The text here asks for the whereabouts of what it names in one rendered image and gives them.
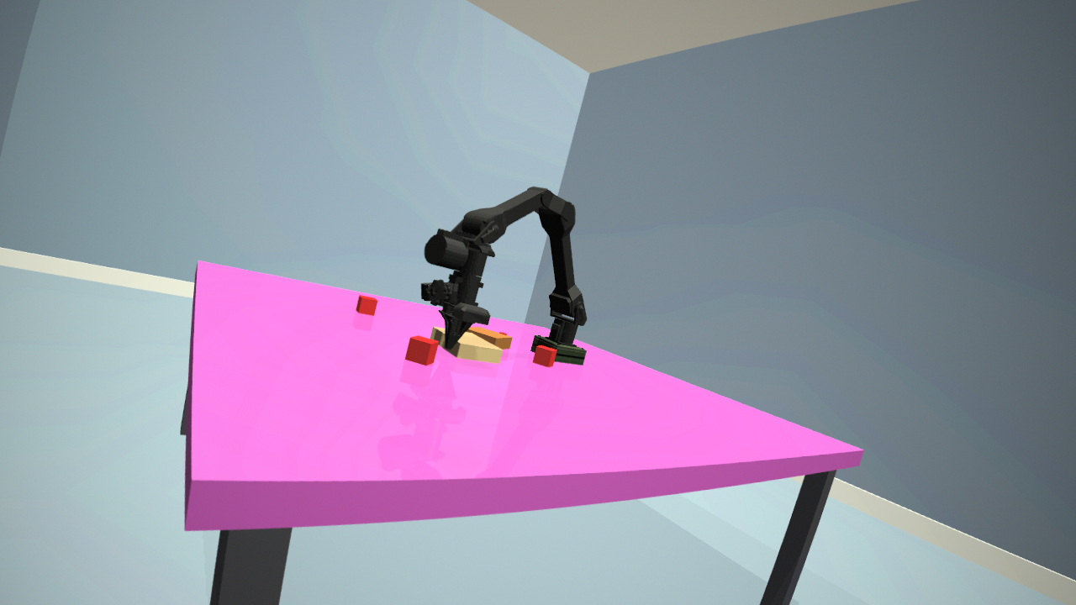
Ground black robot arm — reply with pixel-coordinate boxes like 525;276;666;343
421;187;587;347

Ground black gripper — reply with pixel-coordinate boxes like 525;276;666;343
430;271;490;350

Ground tan rectangular board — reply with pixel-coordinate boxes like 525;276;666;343
430;327;502;364

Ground brown square block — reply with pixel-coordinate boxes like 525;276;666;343
466;327;513;350

